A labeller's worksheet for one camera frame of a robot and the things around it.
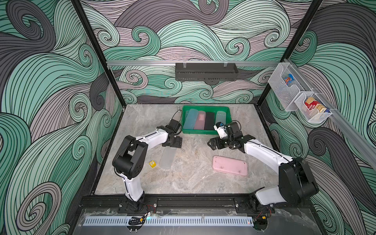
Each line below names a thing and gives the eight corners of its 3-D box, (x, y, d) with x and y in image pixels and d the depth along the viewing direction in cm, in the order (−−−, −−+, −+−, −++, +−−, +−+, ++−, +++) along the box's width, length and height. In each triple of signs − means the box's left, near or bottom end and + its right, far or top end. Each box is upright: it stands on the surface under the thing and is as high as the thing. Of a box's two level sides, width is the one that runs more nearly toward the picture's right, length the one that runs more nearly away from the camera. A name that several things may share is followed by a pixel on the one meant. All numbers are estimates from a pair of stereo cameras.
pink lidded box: (211, 169, 87) (212, 167, 85) (212, 157, 93) (213, 154, 90) (246, 176, 85) (248, 175, 82) (245, 163, 90) (247, 161, 88)
